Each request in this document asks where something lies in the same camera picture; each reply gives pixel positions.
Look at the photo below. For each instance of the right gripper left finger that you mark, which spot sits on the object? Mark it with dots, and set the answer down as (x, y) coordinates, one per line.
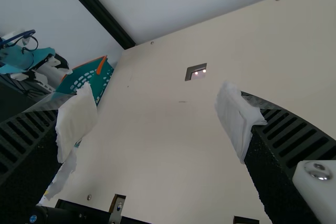
(26, 155)

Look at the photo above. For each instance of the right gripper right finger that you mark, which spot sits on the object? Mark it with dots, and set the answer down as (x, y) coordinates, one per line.
(283, 155)

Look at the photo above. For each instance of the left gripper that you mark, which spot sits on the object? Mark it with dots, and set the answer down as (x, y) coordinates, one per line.
(15, 60)

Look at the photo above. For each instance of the teal shopping basket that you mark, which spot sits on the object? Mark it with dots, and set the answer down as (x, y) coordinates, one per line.
(86, 75)

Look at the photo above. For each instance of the black post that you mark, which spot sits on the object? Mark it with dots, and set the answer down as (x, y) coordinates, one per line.
(102, 11)

